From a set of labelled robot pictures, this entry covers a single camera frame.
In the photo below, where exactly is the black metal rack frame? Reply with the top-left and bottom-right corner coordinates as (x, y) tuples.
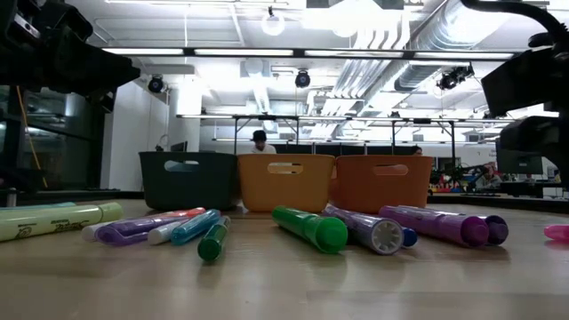
(230, 114), (458, 156)

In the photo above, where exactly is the white globe ceiling lamp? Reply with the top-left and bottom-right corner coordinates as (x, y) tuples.
(260, 6), (285, 37)

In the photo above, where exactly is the blue cap marker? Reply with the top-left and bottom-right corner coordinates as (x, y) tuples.
(399, 226), (419, 249)

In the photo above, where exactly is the orange highlighter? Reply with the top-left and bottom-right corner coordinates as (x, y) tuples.
(153, 206), (207, 220)

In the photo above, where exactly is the yellow-green highlighter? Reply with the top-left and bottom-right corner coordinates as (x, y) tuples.
(0, 202), (124, 244)

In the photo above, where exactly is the black overhead frame bar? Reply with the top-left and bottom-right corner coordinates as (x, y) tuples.
(100, 46), (517, 62)

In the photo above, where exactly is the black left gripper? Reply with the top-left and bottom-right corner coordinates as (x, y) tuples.
(0, 26), (142, 112)

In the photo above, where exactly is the yellow cable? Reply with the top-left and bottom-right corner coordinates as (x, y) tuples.
(15, 84), (49, 190)

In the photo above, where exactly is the pink highlighter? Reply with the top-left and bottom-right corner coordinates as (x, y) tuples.
(543, 224), (569, 244)

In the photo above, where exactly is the thick green highlighter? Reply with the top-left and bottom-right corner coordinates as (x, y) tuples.
(271, 205), (349, 255)

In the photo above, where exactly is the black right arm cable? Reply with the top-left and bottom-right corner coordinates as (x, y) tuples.
(460, 0), (569, 48)

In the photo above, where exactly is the thin green marker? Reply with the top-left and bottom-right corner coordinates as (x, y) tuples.
(196, 215), (232, 262)

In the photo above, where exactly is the slim purple highlighter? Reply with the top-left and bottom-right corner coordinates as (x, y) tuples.
(94, 215), (190, 247)

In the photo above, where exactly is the silver ventilation duct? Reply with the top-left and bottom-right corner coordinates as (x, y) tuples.
(393, 0), (494, 92)

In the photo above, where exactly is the dark teal plastic bin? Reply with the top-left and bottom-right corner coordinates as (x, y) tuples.
(139, 151), (240, 212)

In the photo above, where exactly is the red cap white marker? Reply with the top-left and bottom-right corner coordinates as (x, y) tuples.
(146, 218), (186, 246)

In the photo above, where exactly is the blue highlighter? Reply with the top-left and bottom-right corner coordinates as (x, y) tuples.
(170, 209), (222, 246)

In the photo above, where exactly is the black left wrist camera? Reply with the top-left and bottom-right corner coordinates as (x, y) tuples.
(0, 0), (95, 44)

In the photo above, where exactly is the orange plastic bin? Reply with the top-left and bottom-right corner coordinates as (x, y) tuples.
(331, 155), (433, 214)

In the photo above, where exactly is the yellow plastic bin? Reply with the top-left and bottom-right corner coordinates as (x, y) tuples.
(236, 153), (336, 213)

